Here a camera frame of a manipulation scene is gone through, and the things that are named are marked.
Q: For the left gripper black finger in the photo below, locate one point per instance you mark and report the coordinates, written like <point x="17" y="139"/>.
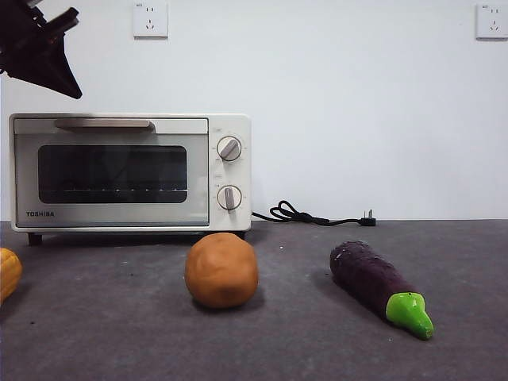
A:
<point x="43" y="63"/>

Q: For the purple eggplant with green stem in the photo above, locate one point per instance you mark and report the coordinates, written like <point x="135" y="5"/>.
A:
<point x="365" y="274"/>

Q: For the white toaster oven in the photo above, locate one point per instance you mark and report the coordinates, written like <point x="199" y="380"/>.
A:
<point x="230" y="122"/>

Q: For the beige oven knob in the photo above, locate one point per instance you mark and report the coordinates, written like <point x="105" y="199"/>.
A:
<point x="229" y="148"/>
<point x="229" y="197"/>

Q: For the yellow corn cob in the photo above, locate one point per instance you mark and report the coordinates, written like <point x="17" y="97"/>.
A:
<point x="8" y="275"/>

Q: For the brown potato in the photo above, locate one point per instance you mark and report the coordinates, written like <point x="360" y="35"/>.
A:
<point x="221" y="271"/>

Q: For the white wall socket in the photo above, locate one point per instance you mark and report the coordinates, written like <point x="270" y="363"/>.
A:
<point x="493" y="21"/>
<point x="151" y="20"/>

